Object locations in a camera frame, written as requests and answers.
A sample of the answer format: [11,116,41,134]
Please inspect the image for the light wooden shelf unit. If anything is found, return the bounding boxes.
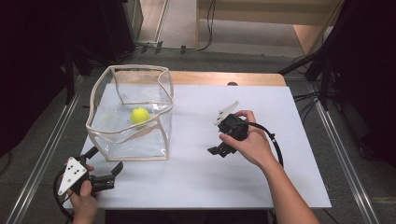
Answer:
[195,0,345,58]

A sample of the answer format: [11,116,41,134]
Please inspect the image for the yellow tennis ball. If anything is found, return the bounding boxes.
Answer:
[130,106,151,126]

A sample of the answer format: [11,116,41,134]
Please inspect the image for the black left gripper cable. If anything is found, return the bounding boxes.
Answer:
[51,169,76,224]

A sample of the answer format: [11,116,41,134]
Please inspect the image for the white table board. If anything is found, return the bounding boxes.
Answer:
[63,83,332,210]

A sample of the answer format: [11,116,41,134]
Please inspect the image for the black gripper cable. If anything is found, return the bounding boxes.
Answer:
[239,121,285,168]
[51,169,76,224]

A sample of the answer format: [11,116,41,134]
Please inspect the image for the metal floor rail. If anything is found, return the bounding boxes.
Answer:
[5,75,86,224]
[307,83,381,224]

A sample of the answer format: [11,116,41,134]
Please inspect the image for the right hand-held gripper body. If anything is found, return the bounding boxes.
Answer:
[212,99,250,159]

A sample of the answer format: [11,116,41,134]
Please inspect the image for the black tripod stand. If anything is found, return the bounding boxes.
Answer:
[277,43,345,110]

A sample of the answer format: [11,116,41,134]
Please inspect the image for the person's left hand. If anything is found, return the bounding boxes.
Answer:
[66,164,101,224]

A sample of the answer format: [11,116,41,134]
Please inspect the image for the black hanging cable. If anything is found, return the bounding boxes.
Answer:
[186,0,218,53]

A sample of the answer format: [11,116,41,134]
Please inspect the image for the person's right hand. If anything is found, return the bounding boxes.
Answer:
[218,109,280,171]

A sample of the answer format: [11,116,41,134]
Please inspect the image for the person's dark lap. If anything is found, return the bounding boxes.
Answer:
[105,209,271,224]

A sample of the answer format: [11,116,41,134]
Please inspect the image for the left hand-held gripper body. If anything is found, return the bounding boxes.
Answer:
[57,154,116,197]

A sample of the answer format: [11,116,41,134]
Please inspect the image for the black cabinet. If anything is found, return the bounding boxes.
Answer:
[98,0,145,63]

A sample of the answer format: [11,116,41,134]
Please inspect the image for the wooden table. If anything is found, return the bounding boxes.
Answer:
[111,70,287,88]

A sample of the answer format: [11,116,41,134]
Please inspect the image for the clear plastic storage bag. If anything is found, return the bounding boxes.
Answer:
[85,63,175,162]

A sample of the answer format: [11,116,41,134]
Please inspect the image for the black floor cables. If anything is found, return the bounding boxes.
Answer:
[292,91,326,123]

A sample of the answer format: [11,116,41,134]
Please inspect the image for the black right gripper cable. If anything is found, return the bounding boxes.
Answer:
[239,121,285,168]

